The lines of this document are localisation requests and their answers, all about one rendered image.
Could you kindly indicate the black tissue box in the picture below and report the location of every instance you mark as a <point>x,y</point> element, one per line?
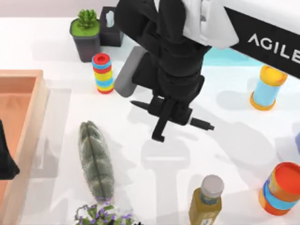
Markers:
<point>110,32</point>

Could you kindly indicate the plant with purple flowers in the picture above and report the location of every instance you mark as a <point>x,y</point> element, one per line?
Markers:
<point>100,214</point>

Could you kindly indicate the grey pot with green succulent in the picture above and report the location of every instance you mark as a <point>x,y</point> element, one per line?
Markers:
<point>85,39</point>

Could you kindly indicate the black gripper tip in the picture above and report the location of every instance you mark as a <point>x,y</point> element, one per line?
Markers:
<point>5,159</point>

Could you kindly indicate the salmon shallow box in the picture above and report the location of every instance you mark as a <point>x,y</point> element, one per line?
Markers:
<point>21,103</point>

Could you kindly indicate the light blue flat mat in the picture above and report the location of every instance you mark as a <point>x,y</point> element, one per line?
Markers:
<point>225,58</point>

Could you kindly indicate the light blue and yellow can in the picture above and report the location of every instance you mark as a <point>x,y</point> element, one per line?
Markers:
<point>267,90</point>

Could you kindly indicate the stack of coloured rings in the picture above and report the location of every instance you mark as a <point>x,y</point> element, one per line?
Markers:
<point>103,75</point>

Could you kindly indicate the yellow bottle with grey cap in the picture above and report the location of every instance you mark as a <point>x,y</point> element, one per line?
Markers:
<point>206,204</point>

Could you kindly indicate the orange and blue can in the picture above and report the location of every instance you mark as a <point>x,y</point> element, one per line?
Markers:
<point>281,189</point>

